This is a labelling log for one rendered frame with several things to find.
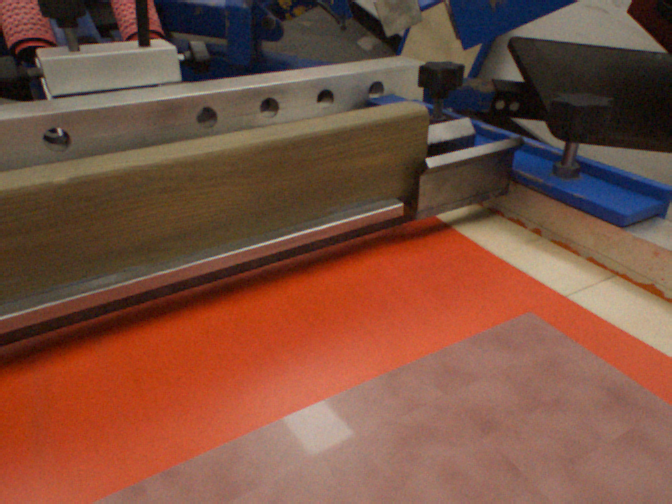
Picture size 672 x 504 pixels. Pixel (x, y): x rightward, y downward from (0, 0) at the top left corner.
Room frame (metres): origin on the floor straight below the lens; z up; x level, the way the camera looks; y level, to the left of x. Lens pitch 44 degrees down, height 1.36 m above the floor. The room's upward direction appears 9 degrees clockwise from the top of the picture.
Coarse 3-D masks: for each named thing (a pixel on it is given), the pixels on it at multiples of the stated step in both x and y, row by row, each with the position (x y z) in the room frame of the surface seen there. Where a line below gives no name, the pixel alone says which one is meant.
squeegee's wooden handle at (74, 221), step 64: (256, 128) 0.29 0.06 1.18; (320, 128) 0.30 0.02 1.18; (384, 128) 0.33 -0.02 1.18; (0, 192) 0.19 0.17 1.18; (64, 192) 0.20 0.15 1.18; (128, 192) 0.22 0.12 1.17; (192, 192) 0.24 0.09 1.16; (256, 192) 0.26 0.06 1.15; (320, 192) 0.29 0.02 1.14; (384, 192) 0.32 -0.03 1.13; (0, 256) 0.18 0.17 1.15; (64, 256) 0.19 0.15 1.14; (128, 256) 0.21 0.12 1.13
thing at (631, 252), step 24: (528, 192) 0.35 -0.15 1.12; (504, 216) 0.36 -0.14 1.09; (528, 216) 0.34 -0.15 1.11; (552, 216) 0.33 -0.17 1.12; (576, 216) 0.31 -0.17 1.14; (552, 240) 0.32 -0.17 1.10; (576, 240) 0.31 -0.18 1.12; (600, 240) 0.29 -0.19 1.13; (624, 240) 0.28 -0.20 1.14; (648, 240) 0.27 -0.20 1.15; (600, 264) 0.29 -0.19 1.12; (624, 264) 0.28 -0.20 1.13; (648, 264) 0.27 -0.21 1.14; (648, 288) 0.26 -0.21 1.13
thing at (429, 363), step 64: (320, 256) 0.28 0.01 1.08; (384, 256) 0.29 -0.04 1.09; (448, 256) 0.29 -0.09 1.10; (256, 320) 0.20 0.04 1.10; (320, 320) 0.21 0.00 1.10; (384, 320) 0.21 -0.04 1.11; (448, 320) 0.21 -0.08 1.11; (512, 320) 0.22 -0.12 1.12; (576, 320) 0.22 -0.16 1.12; (320, 384) 0.15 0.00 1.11; (384, 384) 0.16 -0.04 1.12; (448, 384) 0.16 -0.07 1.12; (512, 384) 0.16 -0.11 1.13; (576, 384) 0.17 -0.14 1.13; (640, 384) 0.17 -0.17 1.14; (320, 448) 0.11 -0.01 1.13; (384, 448) 0.11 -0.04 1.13; (448, 448) 0.12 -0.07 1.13; (512, 448) 0.12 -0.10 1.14; (576, 448) 0.12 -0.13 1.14; (640, 448) 0.13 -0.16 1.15
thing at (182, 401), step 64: (128, 320) 0.20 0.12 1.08; (192, 320) 0.20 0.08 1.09; (0, 384) 0.14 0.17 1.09; (64, 384) 0.14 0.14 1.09; (128, 384) 0.14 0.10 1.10; (192, 384) 0.15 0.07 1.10; (256, 384) 0.15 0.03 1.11; (0, 448) 0.10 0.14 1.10; (64, 448) 0.10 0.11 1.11; (128, 448) 0.10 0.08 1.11; (192, 448) 0.11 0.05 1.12; (256, 448) 0.11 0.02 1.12
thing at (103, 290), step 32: (320, 224) 0.27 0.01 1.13; (352, 224) 0.28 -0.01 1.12; (192, 256) 0.22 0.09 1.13; (224, 256) 0.23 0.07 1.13; (256, 256) 0.24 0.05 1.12; (64, 288) 0.18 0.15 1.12; (96, 288) 0.18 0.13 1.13; (128, 288) 0.19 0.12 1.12; (0, 320) 0.15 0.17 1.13; (32, 320) 0.16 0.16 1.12
